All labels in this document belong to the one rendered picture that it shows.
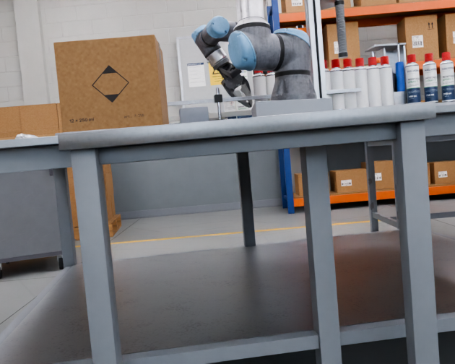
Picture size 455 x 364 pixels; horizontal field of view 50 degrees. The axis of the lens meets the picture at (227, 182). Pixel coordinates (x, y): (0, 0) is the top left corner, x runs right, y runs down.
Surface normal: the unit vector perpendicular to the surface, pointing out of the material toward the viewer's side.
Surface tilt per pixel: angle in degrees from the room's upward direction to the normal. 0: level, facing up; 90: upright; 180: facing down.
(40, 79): 90
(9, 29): 90
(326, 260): 90
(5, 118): 90
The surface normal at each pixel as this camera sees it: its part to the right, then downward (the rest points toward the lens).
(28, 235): 0.33, 0.09
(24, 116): 0.10, 0.05
